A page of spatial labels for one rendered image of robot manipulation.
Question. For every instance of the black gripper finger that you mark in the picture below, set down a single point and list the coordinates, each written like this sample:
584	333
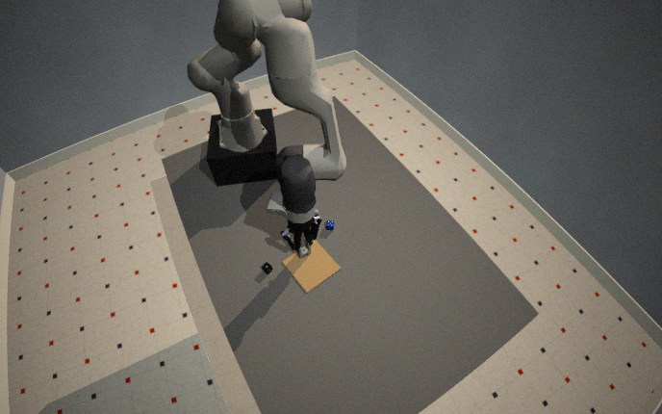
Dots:
312	234
296	244

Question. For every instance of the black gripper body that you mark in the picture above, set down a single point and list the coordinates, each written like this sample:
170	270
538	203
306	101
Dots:
299	226

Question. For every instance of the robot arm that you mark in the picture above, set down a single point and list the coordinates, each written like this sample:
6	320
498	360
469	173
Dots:
280	26

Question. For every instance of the orange flat mat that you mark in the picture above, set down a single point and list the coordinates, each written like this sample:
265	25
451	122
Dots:
313	269

